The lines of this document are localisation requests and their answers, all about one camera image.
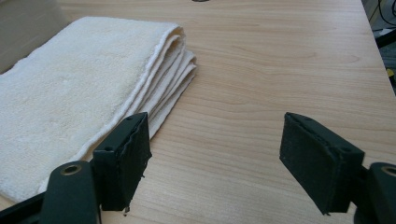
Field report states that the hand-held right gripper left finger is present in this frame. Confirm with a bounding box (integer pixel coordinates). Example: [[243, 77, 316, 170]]
[[92, 112, 153, 212]]

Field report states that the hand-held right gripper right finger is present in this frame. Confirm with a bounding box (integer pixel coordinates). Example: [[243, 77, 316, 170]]
[[278, 112, 365, 216]]

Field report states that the cream towel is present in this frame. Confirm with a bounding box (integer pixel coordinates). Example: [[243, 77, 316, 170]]
[[0, 16, 198, 203]]

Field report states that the black cable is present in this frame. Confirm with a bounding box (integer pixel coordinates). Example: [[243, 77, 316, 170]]
[[376, 0, 396, 27]]

